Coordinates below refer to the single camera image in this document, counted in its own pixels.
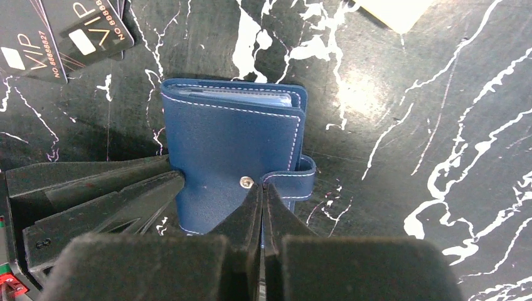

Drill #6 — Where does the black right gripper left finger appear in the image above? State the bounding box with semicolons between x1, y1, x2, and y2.
40;185;263;300

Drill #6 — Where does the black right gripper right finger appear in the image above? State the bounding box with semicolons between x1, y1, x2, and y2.
262;184;462;300

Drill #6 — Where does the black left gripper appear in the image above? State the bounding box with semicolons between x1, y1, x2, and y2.
1;155;184;300

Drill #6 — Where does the navy blue card holder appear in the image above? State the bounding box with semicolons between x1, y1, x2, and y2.
161;78;316;235

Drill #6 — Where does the black card stack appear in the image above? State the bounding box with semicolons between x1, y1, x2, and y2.
1;1;134;84

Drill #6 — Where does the white card stack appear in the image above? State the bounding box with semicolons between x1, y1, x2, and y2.
355;0;434;34

